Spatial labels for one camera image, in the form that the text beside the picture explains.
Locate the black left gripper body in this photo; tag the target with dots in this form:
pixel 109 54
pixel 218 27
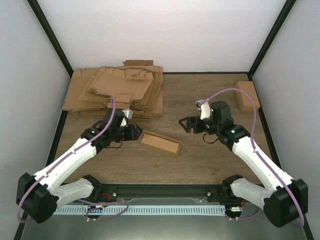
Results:
pixel 132 135

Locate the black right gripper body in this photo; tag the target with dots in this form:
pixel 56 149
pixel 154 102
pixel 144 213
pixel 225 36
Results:
pixel 199 129

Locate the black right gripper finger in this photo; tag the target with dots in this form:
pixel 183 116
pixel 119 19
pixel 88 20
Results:
pixel 187 126
pixel 185 120

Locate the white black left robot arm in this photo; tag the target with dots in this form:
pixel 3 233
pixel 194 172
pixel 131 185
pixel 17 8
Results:
pixel 40 194

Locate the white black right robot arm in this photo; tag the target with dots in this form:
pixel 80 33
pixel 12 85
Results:
pixel 282 198

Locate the stack of flat cardboard blanks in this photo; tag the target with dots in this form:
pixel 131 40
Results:
pixel 136 85

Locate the light blue slotted strip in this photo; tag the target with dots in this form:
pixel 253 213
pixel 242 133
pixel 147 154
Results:
pixel 145 210

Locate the clear acrylic front plate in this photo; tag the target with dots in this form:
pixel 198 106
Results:
pixel 72 227

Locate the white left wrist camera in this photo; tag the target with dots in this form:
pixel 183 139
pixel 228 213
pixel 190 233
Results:
pixel 128 113

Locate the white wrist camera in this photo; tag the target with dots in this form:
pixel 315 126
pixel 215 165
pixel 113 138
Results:
pixel 128 113
pixel 204 108

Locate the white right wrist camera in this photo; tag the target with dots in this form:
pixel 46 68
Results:
pixel 204 108

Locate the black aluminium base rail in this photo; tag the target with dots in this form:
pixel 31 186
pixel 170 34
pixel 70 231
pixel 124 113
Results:
pixel 212 193

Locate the black right corner frame post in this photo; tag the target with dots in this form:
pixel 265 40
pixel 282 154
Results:
pixel 276 27

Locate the black corner frame post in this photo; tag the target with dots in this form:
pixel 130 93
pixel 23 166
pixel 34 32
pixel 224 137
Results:
pixel 40 15
pixel 276 27

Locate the black left corner frame post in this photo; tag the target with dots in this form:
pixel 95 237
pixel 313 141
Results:
pixel 40 15

